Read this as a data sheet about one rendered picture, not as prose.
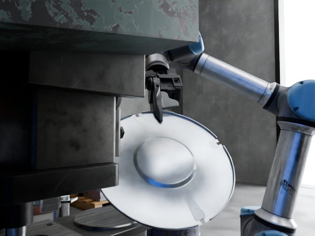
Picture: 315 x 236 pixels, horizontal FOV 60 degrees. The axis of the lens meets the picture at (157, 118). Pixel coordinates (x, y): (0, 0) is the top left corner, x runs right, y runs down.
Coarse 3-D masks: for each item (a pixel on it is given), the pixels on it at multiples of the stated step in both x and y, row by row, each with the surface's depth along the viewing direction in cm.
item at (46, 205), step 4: (40, 200) 39; (44, 200) 38; (48, 200) 39; (52, 200) 39; (56, 200) 40; (60, 200) 41; (40, 204) 39; (44, 204) 38; (48, 204) 39; (52, 204) 39; (56, 204) 40; (40, 208) 39; (44, 208) 38; (48, 208) 39; (52, 208) 39; (56, 208) 40; (44, 212) 38
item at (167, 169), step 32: (128, 128) 61; (160, 128) 62; (192, 128) 64; (128, 160) 55; (160, 160) 55; (192, 160) 56; (224, 160) 59; (128, 192) 49; (160, 192) 50; (192, 192) 52; (224, 192) 53; (160, 224) 46; (192, 224) 47
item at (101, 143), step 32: (0, 64) 41; (0, 96) 40; (32, 96) 33; (64, 96) 36; (96, 96) 39; (0, 128) 40; (32, 128) 33; (64, 128) 36; (96, 128) 39; (0, 160) 39; (32, 160) 33; (64, 160) 35; (96, 160) 39
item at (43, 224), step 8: (32, 224) 46; (40, 224) 46; (48, 224) 46; (56, 224) 46; (0, 232) 42; (32, 232) 42; (40, 232) 42; (48, 232) 42; (56, 232) 42; (64, 232) 42; (72, 232) 42
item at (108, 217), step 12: (72, 216) 50; (84, 216) 49; (96, 216) 49; (108, 216) 49; (120, 216) 49; (72, 228) 44; (84, 228) 44; (96, 228) 43; (108, 228) 43; (120, 228) 44; (132, 228) 44; (144, 228) 46
